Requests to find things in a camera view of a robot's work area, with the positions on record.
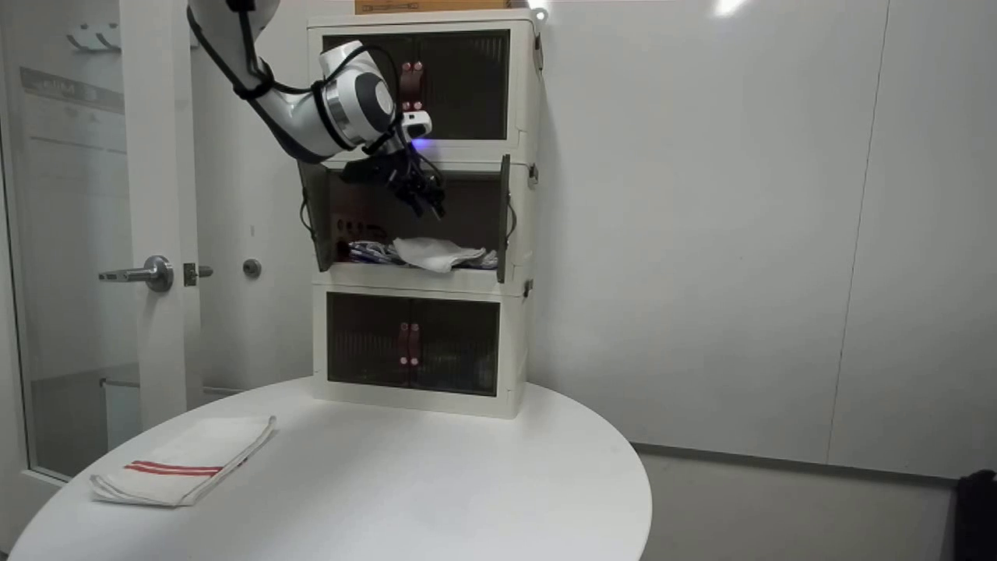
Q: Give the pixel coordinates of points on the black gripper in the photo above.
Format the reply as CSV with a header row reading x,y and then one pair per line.
x,y
395,169

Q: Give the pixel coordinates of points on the white towel with blue stripes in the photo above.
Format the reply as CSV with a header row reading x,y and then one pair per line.
x,y
431,254

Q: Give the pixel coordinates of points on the ribbed grey cabinet door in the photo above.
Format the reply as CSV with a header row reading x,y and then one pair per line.
x,y
505,219

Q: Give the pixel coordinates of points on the white slatted bin frame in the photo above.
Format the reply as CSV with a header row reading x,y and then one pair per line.
x,y
315,228

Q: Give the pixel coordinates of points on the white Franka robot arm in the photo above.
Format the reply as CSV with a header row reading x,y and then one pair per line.
x,y
300,114

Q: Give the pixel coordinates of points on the white three-tier storage cabinet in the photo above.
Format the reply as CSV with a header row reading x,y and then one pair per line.
x,y
467,300

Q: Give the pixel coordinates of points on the white towel with red stripes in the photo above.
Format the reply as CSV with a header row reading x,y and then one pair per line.
x,y
208,445

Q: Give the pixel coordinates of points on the white crumpled cloth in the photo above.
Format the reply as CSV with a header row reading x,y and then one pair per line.
x,y
488,255

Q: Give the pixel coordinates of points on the round metal door stop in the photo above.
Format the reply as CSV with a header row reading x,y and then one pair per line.
x,y
253,269

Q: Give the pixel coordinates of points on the cardboard box with black label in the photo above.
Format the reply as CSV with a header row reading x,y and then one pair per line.
x,y
438,4

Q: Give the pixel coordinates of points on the silver door lock turn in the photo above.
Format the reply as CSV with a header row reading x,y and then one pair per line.
x,y
195,275

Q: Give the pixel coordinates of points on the white room door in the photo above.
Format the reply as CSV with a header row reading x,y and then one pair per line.
x,y
159,207

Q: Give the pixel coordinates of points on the white coat hooks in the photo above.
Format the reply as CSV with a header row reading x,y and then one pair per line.
x,y
99,39

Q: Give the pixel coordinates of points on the black bag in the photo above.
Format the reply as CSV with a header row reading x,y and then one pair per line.
x,y
976,518

